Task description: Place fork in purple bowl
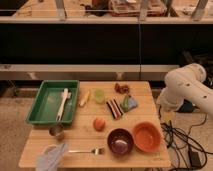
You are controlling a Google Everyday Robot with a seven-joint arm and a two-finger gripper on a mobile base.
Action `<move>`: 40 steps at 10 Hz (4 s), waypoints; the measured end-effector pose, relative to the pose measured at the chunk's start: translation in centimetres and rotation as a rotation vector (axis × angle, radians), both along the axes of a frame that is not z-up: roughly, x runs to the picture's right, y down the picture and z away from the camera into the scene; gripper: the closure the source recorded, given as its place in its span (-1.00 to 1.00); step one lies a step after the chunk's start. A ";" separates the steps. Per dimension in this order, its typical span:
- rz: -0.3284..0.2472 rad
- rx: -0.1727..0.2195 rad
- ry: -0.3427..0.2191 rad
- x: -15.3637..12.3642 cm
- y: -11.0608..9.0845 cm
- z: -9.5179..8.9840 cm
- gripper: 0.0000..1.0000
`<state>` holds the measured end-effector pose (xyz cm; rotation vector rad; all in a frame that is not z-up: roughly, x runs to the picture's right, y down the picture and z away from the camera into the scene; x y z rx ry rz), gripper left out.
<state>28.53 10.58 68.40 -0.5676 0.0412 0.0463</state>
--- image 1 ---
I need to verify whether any black cables and adapter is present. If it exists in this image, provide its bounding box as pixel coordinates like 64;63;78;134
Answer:
159;113;213;171

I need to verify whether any green plastic tray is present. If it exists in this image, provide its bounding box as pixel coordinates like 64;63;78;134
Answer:
26;80;80;125

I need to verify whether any white plastic utensil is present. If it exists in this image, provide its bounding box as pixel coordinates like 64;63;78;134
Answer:
56;88;71;121

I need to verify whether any metal fork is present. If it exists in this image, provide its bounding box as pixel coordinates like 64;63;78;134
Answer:
69;148;104;155

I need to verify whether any yellow banana toy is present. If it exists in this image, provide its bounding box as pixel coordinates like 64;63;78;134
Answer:
79;91;90;107

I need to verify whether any brown toy food cluster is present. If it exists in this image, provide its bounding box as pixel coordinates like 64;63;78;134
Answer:
115;83;130;94

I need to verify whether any striped dark sponge block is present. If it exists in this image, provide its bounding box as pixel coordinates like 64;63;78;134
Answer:
106;99;123;120

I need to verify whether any small green cup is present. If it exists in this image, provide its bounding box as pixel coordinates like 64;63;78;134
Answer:
94;89;105;104

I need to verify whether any black box on shelf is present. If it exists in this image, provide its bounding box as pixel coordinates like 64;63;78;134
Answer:
178;50;213;79

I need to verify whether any small metal cup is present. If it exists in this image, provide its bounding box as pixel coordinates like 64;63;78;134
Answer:
49;125;64;140

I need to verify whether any wooden table board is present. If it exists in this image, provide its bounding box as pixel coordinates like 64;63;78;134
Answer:
18;81;172;169

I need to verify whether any orange bowl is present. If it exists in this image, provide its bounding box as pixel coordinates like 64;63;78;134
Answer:
133;122;161;153

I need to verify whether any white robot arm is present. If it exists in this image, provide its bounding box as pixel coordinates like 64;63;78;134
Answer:
158;63;213;118

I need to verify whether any light blue cloth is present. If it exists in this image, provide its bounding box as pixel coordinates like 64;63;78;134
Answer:
35;143;68;171

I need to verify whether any green and blue toy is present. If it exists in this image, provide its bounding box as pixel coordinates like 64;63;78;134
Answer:
120;95;138;112

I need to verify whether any orange peach toy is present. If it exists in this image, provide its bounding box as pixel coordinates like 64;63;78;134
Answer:
93;117;105;131

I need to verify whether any purple bowl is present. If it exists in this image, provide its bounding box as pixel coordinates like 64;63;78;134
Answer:
107;128;134;156

